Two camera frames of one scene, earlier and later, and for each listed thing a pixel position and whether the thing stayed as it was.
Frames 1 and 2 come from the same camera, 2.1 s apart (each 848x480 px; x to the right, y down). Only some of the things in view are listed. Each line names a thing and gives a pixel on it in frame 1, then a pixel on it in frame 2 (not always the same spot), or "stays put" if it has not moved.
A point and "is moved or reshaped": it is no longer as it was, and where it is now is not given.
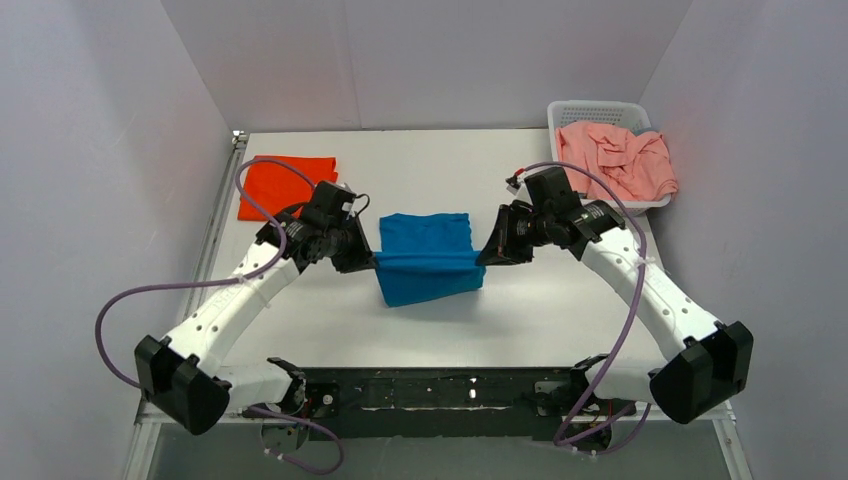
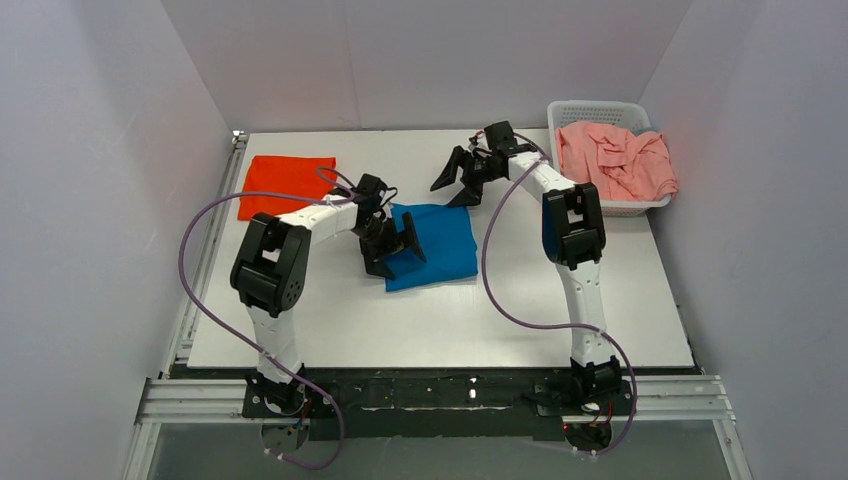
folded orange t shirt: (275, 186) stays put
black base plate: (531, 403) stays put
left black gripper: (358, 248) -> (385, 242)
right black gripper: (502, 238) -> (472, 171)
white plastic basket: (633, 115) stays put
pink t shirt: (635, 164) stays put
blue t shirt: (426, 257) is moved or reshaped
